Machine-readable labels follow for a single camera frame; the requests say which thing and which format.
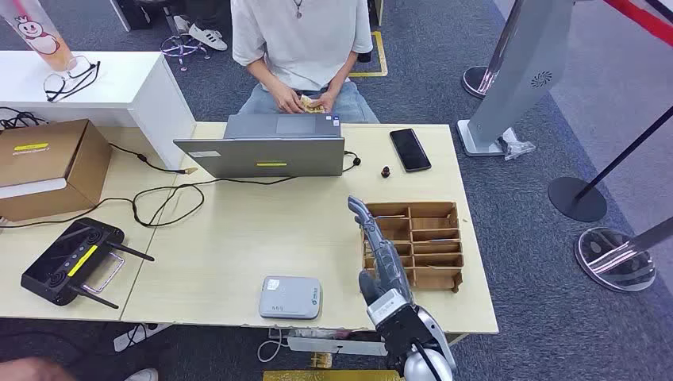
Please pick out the silver kiosk stand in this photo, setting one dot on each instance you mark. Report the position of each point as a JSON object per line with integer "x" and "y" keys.
{"x": 526, "y": 68}

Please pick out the small dark knob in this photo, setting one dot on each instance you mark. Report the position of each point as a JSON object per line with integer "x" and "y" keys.
{"x": 385, "y": 172}

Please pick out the person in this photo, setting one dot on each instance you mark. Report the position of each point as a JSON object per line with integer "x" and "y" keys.
{"x": 302, "y": 47}

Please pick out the black smartphone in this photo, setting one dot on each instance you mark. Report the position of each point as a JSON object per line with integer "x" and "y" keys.
{"x": 410, "y": 150}

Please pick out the person's left hand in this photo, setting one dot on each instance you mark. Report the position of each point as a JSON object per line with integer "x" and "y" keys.
{"x": 328, "y": 101}

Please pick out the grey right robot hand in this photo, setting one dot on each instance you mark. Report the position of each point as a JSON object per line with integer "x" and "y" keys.
{"x": 389, "y": 263}

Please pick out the chrome stool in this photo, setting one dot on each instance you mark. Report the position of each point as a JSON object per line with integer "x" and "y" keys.
{"x": 181, "y": 46}

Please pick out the white cabinet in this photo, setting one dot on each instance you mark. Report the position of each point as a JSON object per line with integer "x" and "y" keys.
{"x": 126, "y": 89}

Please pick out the blurred pink object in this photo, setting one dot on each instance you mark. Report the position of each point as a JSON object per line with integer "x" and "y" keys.
{"x": 31, "y": 370}

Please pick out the person's left forearm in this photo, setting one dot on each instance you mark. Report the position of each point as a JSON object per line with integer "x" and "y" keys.
{"x": 344, "y": 73}

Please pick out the wooden card organizer box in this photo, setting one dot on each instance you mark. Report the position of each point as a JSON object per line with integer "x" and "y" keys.
{"x": 436, "y": 247}

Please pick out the blue-edged card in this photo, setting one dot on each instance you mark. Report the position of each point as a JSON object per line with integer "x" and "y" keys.
{"x": 391, "y": 215}

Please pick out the brown cardboard box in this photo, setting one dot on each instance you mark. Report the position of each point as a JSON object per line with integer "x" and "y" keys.
{"x": 42, "y": 163}

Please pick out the chrome stanchion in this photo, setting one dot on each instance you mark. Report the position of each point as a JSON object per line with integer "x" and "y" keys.
{"x": 476, "y": 81}
{"x": 615, "y": 260}

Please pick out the person's right forearm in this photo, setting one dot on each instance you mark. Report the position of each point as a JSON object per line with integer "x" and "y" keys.
{"x": 263, "y": 73}

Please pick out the grey card reader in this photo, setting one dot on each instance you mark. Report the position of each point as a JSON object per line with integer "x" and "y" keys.
{"x": 290, "y": 300}

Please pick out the person's right hand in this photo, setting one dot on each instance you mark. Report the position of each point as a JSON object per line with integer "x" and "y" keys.
{"x": 288, "y": 100}

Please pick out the red barrier belt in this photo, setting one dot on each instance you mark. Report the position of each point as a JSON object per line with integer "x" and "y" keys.
{"x": 639, "y": 18}

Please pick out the clear plastic bag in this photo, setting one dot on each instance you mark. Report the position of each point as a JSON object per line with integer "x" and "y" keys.
{"x": 515, "y": 144}

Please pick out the white sneaker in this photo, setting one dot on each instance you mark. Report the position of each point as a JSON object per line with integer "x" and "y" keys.
{"x": 207, "y": 37}
{"x": 181, "y": 23}

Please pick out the black-rimmed eyeglasses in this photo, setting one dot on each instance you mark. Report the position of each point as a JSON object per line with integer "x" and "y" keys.
{"x": 89, "y": 73}

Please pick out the white power strip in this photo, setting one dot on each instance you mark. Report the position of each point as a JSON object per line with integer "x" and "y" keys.
{"x": 126, "y": 340}
{"x": 326, "y": 345}

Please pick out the black stanchion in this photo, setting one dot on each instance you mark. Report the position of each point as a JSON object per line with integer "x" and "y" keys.
{"x": 576, "y": 200}

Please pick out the black controller with antennas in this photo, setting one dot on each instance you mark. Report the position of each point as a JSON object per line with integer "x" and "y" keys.
{"x": 63, "y": 263}

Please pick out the orange cup with snowman print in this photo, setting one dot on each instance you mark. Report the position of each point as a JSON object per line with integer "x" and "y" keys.
{"x": 39, "y": 37}

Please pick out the white shoe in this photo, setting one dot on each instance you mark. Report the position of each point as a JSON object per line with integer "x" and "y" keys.
{"x": 143, "y": 375}

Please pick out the grey laptop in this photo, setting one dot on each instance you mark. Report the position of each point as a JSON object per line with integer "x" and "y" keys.
{"x": 273, "y": 155}

